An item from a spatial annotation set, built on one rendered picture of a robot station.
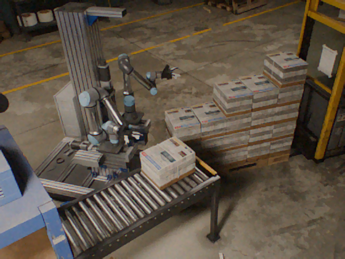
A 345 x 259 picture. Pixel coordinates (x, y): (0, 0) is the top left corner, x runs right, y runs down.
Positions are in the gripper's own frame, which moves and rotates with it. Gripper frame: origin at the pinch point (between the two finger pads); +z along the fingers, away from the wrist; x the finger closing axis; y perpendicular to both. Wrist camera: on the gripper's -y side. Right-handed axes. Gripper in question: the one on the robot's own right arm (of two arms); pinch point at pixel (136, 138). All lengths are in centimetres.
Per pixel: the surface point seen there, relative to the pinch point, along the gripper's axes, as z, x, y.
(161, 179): 23.1, -6.8, 30.7
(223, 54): -206, -419, 68
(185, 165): 27.7, -29.8, 26.1
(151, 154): 4.5, -12.7, 18.7
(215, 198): 50, -50, 60
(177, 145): 12.9, -36.0, 15.5
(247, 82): 1, -161, -5
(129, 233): 34, 37, 51
